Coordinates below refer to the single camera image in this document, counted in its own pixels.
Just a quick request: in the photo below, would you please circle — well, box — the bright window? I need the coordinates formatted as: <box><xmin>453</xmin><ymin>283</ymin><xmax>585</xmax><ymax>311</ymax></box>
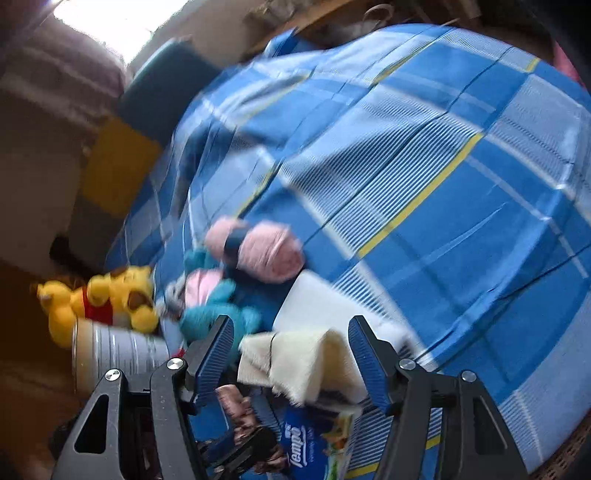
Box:
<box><xmin>53</xmin><ymin>0</ymin><xmax>190</xmax><ymax>61</ymax></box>

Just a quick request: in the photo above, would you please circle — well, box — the white tin can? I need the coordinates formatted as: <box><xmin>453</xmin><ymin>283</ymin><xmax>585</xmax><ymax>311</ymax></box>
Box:
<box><xmin>71</xmin><ymin>319</ymin><xmax>174</xmax><ymax>393</ymax></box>

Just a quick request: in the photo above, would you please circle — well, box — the small grey and red plush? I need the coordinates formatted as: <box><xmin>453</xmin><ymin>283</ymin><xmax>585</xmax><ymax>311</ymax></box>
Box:
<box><xmin>164</xmin><ymin>279</ymin><xmax>190</xmax><ymax>319</ymax></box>

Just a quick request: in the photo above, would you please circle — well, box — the grey pillow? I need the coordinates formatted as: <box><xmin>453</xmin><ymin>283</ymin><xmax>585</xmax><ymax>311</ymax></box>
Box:
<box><xmin>69</xmin><ymin>194</ymin><xmax>125</xmax><ymax>273</ymax></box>

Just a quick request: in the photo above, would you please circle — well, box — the blue chair back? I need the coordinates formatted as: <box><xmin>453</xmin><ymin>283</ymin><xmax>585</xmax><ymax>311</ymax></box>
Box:
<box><xmin>117</xmin><ymin>39</ymin><xmax>222</xmax><ymax>148</ymax></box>

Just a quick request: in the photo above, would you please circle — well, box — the cream knitted cloth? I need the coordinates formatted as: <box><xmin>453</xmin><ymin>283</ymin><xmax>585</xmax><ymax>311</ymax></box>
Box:
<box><xmin>237</xmin><ymin>329</ymin><xmax>368</xmax><ymax>407</ymax></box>

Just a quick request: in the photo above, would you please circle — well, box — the yellow bear plush toy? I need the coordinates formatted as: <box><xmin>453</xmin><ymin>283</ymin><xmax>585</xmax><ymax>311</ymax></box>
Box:
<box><xmin>37</xmin><ymin>265</ymin><xmax>160</xmax><ymax>349</ymax></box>

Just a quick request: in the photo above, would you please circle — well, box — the white flat box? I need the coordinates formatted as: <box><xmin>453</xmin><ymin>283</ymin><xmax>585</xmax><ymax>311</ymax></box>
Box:
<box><xmin>272</xmin><ymin>271</ymin><xmax>421</xmax><ymax>361</ymax></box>

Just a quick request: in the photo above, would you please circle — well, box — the pink curtain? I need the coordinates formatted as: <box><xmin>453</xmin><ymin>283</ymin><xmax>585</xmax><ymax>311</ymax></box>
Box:
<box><xmin>0</xmin><ymin>18</ymin><xmax>125</xmax><ymax>139</ymax></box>

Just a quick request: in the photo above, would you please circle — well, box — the yellow pillow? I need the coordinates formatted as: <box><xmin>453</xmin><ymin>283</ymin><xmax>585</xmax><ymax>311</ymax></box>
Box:
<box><xmin>81</xmin><ymin>115</ymin><xmax>164</xmax><ymax>217</ymax></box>

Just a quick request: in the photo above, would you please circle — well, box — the blue plush toy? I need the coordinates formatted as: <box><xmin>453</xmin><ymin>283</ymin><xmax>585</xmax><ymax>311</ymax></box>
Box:
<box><xmin>178</xmin><ymin>247</ymin><xmax>262</xmax><ymax>344</ymax></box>

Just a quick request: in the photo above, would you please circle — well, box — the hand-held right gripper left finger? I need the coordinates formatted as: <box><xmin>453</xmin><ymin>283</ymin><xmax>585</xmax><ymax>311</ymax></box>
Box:
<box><xmin>51</xmin><ymin>315</ymin><xmax>236</xmax><ymax>480</ymax></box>

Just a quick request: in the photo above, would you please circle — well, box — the blue tissue packet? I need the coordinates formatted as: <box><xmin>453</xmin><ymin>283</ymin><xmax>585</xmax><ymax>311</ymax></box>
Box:
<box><xmin>272</xmin><ymin>401</ymin><xmax>356</xmax><ymax>480</ymax></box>

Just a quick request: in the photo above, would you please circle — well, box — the blue plaid bed sheet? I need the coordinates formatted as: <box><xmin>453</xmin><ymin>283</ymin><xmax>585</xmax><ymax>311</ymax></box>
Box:
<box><xmin>104</xmin><ymin>23</ymin><xmax>591</xmax><ymax>480</ymax></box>

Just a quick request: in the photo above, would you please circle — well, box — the pink yarn skein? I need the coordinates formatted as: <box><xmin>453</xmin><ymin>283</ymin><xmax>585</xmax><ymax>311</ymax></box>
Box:
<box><xmin>204</xmin><ymin>218</ymin><xmax>305</xmax><ymax>283</ymax></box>

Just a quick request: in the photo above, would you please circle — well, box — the dark printed photo packet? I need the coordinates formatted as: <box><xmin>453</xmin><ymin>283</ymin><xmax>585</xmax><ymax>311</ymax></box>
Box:
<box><xmin>215</xmin><ymin>384</ymin><xmax>278</xmax><ymax>476</ymax></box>

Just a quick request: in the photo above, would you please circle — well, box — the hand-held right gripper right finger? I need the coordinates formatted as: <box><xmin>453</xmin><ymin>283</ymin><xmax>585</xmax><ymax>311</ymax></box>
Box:
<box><xmin>347</xmin><ymin>315</ymin><xmax>529</xmax><ymax>480</ymax></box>

